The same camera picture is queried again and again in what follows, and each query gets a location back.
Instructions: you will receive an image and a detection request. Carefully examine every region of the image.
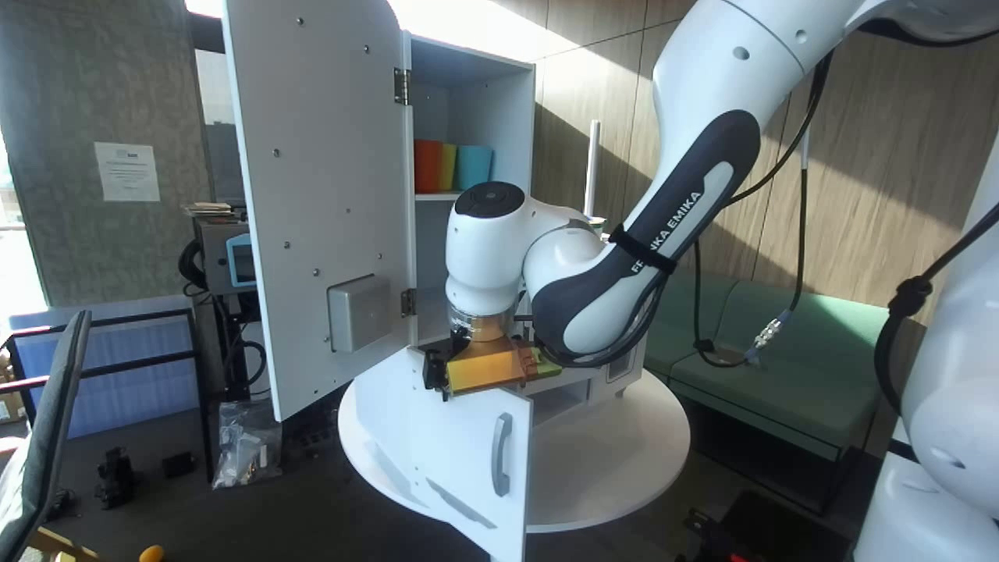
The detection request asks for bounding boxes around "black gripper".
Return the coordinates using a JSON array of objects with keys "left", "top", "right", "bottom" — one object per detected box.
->
[{"left": 422, "top": 344, "right": 458, "bottom": 399}]

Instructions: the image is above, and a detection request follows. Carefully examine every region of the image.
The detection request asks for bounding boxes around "white cabinet door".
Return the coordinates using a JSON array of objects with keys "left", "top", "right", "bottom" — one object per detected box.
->
[{"left": 225, "top": 0, "right": 415, "bottom": 421}]

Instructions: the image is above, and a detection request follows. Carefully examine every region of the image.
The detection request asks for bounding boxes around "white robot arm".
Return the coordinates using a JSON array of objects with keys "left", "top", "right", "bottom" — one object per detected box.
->
[{"left": 446, "top": 0, "right": 999, "bottom": 562}]

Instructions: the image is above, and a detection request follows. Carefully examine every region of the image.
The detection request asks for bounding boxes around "white toy kitchen cabinet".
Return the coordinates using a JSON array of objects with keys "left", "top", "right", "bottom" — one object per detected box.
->
[{"left": 412, "top": 38, "right": 641, "bottom": 395}]

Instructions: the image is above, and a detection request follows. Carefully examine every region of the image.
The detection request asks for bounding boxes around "round white table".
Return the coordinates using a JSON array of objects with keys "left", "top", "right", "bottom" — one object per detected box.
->
[{"left": 336, "top": 367, "right": 693, "bottom": 540}]

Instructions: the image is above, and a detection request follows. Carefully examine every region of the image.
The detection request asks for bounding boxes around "clear plastic bag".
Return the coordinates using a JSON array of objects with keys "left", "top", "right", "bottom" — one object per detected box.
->
[{"left": 214, "top": 401, "right": 280, "bottom": 491}]

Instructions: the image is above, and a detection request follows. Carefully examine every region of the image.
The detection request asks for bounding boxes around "teal cup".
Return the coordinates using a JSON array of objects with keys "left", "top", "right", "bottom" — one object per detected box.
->
[{"left": 455, "top": 142, "right": 494, "bottom": 191}]

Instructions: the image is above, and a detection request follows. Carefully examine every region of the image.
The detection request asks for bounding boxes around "yellow green cup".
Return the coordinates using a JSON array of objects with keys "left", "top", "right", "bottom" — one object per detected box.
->
[{"left": 438, "top": 142, "right": 455, "bottom": 193}]

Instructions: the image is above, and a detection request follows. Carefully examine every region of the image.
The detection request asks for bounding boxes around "white vertical pole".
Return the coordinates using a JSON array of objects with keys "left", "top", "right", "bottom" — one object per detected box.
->
[{"left": 584, "top": 118, "right": 599, "bottom": 221}]

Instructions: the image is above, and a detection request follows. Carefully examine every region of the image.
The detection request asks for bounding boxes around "orange cup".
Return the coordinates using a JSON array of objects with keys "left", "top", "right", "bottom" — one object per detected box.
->
[{"left": 415, "top": 141, "right": 444, "bottom": 193}]

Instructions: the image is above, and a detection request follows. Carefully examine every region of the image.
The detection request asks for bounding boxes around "grey electronic device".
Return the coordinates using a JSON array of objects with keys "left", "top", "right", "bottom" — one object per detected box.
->
[{"left": 194, "top": 216, "right": 255, "bottom": 294}]

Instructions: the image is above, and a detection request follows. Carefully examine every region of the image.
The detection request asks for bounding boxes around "green bench sofa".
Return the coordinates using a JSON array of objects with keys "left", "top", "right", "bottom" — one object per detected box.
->
[{"left": 645, "top": 272, "right": 888, "bottom": 457}]

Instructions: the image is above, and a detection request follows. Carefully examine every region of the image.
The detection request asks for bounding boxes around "paper notice on wall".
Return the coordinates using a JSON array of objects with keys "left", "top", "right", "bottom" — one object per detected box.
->
[{"left": 95, "top": 141, "right": 158, "bottom": 204}]

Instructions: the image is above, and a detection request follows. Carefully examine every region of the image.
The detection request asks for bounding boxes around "black camera stand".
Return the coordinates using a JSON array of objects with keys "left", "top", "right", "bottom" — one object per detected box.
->
[{"left": 0, "top": 311, "right": 92, "bottom": 562}]

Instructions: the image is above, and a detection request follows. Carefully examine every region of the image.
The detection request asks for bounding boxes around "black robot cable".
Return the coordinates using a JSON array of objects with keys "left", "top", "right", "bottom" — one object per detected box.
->
[{"left": 690, "top": 56, "right": 838, "bottom": 372}]

